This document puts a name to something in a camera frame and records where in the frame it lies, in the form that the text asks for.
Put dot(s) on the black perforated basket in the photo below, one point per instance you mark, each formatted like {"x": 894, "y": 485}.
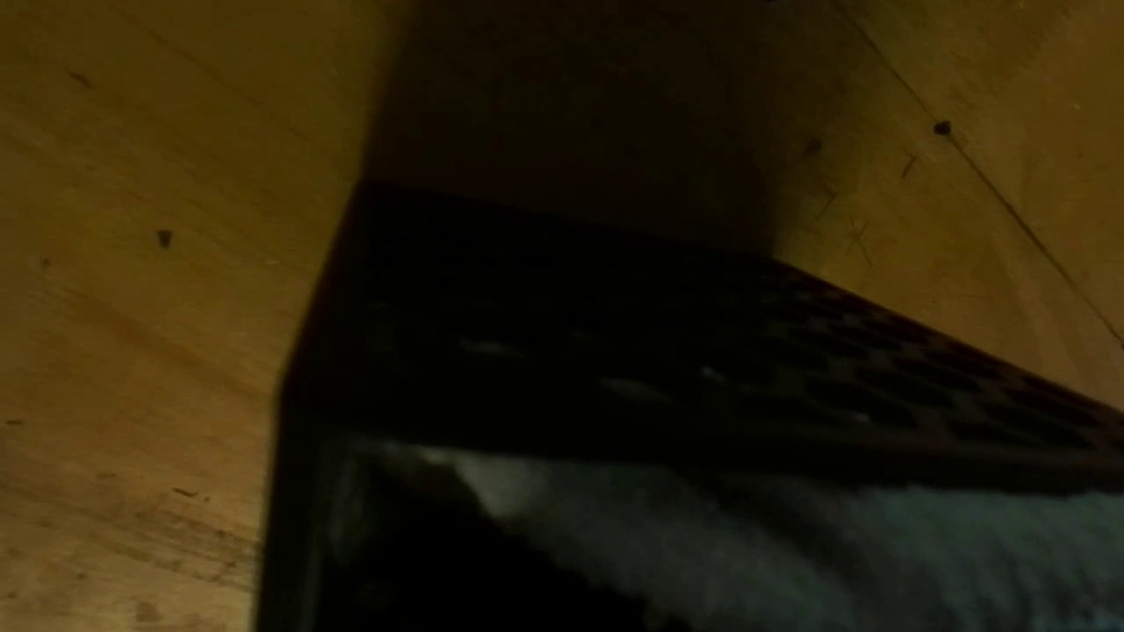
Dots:
{"x": 615, "y": 351}

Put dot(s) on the white towel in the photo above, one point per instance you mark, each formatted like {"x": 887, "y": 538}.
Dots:
{"x": 790, "y": 553}

